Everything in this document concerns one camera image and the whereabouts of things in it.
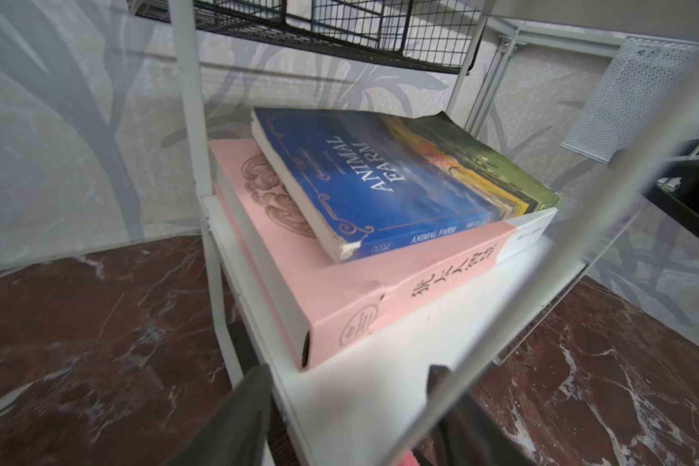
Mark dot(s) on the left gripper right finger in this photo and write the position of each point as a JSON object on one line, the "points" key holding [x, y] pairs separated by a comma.
{"points": [[467, 435]]}

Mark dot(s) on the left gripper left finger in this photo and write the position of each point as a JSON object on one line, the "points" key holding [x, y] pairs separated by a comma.
{"points": [[236, 433]]}

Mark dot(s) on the black wire wall basket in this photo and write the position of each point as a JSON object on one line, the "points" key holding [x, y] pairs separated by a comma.
{"points": [[432, 36]]}

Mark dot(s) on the pink fluffy cloth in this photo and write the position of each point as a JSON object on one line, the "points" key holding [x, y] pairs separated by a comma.
{"points": [[408, 459]]}

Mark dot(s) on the white two-tier bookshelf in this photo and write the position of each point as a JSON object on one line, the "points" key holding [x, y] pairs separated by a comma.
{"points": [[375, 401]]}

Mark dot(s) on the white mesh wall basket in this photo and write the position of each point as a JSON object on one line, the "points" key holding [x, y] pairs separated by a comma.
{"points": [[641, 76]]}

